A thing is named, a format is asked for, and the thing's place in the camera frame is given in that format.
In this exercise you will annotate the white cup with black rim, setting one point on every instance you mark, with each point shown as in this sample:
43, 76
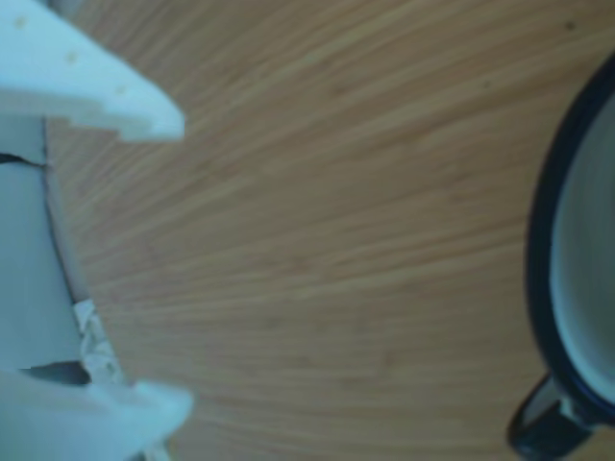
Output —
586, 269

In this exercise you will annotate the white knitted blanket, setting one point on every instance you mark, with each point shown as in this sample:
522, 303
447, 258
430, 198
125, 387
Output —
96, 346

